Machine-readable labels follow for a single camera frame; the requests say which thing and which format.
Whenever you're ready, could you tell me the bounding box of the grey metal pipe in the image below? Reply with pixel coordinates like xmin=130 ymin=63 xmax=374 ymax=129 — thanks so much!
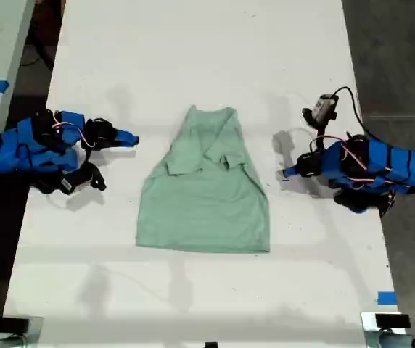
xmin=0 ymin=335 xmax=28 ymax=348
xmin=377 ymin=331 xmax=415 ymax=348

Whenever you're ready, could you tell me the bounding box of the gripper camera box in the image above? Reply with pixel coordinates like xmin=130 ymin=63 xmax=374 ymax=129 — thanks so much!
xmin=60 ymin=172 xmax=93 ymax=195
xmin=311 ymin=94 xmax=338 ymax=120

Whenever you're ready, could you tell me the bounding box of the red and white arm wire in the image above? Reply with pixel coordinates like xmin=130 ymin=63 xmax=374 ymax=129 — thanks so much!
xmin=50 ymin=112 xmax=96 ymax=149
xmin=314 ymin=135 xmax=411 ymax=192

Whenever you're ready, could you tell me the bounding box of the pale green T-shirt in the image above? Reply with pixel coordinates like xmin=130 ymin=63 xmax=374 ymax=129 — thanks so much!
xmin=136 ymin=104 xmax=271 ymax=254

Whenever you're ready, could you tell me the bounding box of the black floor cable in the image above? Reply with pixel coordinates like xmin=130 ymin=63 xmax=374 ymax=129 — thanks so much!
xmin=19 ymin=34 xmax=55 ymax=72

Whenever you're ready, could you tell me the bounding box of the metal table clamp plate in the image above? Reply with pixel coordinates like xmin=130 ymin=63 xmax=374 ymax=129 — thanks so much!
xmin=0 ymin=315 xmax=45 ymax=342
xmin=360 ymin=311 xmax=415 ymax=348

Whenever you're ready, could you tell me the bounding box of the black camera cable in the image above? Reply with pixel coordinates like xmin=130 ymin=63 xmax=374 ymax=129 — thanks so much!
xmin=332 ymin=86 xmax=374 ymax=141

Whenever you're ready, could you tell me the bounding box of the black camera stalk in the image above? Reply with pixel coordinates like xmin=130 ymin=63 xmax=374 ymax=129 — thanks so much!
xmin=301 ymin=107 xmax=339 ymax=153
xmin=29 ymin=162 xmax=107 ymax=195

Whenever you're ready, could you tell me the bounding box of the short blue tape strip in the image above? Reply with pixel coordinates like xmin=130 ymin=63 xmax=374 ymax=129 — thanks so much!
xmin=377 ymin=291 xmax=398 ymax=306

